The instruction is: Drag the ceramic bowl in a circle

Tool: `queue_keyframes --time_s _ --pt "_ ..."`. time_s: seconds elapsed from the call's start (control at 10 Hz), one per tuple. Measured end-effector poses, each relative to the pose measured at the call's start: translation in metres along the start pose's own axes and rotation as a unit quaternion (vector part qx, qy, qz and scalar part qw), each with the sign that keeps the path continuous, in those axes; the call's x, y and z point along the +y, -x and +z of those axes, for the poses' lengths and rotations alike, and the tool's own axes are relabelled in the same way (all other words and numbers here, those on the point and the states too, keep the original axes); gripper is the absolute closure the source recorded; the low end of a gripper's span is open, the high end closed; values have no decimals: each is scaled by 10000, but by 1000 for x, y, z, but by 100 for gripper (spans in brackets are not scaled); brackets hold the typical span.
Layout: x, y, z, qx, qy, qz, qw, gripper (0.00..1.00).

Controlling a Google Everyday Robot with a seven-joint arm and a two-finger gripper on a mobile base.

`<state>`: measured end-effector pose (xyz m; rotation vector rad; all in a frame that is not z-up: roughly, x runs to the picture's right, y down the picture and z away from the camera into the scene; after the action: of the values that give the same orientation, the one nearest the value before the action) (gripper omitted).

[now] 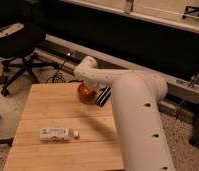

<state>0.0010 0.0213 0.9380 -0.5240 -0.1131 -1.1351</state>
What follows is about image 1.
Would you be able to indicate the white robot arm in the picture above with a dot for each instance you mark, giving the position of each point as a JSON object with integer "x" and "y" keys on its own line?
{"x": 135, "y": 96}

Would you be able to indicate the black office chair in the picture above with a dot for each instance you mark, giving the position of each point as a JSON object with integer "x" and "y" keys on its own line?
{"x": 18, "y": 51}

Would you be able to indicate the wooden table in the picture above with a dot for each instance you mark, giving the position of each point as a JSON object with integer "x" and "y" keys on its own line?
{"x": 58, "y": 106}

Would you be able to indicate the black striped gripper body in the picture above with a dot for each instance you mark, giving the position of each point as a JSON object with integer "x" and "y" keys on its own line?
{"x": 103, "y": 97}

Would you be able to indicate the white rectangular box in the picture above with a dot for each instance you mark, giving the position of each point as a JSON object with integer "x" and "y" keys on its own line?
{"x": 55, "y": 134}

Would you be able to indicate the small white cap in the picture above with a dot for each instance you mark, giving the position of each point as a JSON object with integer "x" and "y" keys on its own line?
{"x": 76, "y": 134}

